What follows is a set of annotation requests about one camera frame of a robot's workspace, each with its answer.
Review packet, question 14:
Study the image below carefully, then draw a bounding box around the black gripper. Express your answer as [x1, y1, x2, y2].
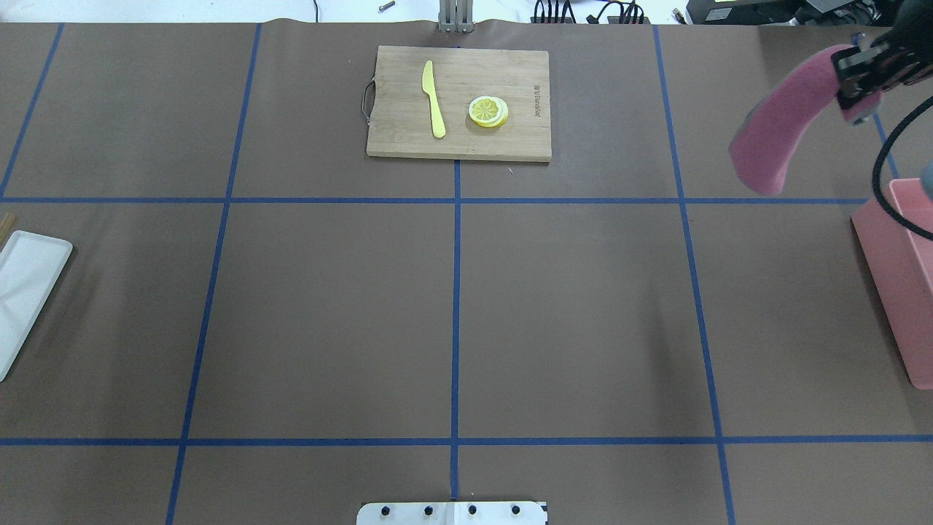
[834, 29, 932, 110]

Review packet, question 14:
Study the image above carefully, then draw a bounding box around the magenta cloth with grey edge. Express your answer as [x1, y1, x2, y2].
[727, 44, 882, 196]

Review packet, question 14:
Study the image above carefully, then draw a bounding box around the pink plastic bin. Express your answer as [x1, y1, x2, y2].
[852, 198, 932, 391]

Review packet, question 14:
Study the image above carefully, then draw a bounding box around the black power strip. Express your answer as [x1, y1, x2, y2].
[528, 1, 650, 26]

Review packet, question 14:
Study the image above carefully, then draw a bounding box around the lemon slice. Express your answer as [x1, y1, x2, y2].
[469, 96, 510, 128]

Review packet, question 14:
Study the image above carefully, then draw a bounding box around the yellow plastic knife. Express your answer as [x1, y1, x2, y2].
[421, 60, 447, 139]

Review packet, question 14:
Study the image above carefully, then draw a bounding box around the bamboo cutting board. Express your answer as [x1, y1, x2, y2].
[366, 44, 553, 163]

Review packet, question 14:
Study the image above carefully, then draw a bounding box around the white rectangular tray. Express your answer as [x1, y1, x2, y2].
[1, 230, 74, 380]

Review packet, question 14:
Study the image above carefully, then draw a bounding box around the black braided camera cable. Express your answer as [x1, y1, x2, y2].
[872, 98, 933, 241]

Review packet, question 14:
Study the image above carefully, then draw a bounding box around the aluminium frame post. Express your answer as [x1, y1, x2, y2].
[437, 0, 475, 34]

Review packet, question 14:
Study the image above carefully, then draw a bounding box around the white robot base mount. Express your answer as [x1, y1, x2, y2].
[356, 501, 549, 524]

